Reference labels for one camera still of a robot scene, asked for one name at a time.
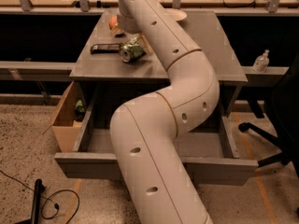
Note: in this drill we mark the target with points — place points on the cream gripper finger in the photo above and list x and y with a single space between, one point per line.
144 43
116 30

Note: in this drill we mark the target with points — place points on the grey wooden cabinet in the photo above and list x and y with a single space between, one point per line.
218 53

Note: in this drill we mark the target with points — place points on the dark snack bar wrapper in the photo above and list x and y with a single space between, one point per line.
105 48

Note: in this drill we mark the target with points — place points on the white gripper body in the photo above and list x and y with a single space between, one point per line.
128 24

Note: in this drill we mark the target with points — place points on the crushed green soda can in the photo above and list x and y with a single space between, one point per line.
131 49

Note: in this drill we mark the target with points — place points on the clear sanitizer bottle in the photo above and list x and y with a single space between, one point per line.
261 62

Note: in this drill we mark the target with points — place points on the orange fruit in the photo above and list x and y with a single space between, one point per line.
112 22

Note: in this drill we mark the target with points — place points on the cardboard box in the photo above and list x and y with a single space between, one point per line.
62 121

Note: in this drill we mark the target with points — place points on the green item in box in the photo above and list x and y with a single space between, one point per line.
79 107

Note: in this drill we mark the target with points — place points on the black office chair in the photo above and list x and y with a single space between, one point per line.
281 106

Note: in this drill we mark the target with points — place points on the white ceramic bowl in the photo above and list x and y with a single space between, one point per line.
175 14

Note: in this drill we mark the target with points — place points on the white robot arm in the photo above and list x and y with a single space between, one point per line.
158 183

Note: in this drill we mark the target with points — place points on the open grey top drawer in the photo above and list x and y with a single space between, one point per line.
208 152

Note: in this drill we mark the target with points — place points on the black stand base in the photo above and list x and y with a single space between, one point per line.
38 189

